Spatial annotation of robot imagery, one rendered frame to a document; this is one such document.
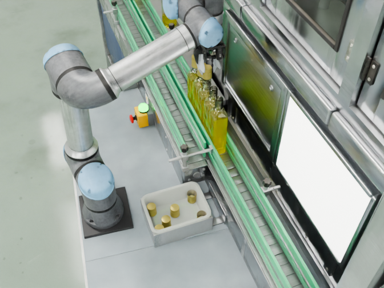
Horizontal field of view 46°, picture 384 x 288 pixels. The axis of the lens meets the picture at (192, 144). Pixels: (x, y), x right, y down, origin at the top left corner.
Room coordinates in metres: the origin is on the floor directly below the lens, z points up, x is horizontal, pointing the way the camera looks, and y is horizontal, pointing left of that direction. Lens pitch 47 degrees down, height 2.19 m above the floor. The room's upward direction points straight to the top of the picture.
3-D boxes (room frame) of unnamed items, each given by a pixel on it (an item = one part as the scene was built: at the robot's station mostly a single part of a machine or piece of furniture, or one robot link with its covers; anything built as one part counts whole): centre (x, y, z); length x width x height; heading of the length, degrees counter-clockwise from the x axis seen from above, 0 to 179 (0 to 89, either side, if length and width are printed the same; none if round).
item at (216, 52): (1.28, -0.06, 1.33); 0.09 x 0.08 x 0.12; 19
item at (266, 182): (0.95, -0.27, 0.94); 0.07 x 0.04 x 0.13; 110
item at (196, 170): (1.11, -0.01, 0.85); 0.09 x 0.04 x 0.07; 110
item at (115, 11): (2.08, 0.41, 0.94); 0.07 x 0.04 x 0.13; 110
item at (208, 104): (1.26, -0.08, 0.99); 0.06 x 0.06 x 0.21; 21
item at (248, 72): (1.06, -0.29, 1.15); 0.90 x 0.03 x 0.34; 20
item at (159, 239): (0.97, 0.03, 0.79); 0.27 x 0.17 x 0.08; 110
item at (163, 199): (0.96, 0.06, 0.80); 0.22 x 0.17 x 0.09; 110
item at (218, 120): (1.20, -0.09, 0.99); 0.06 x 0.06 x 0.21; 20
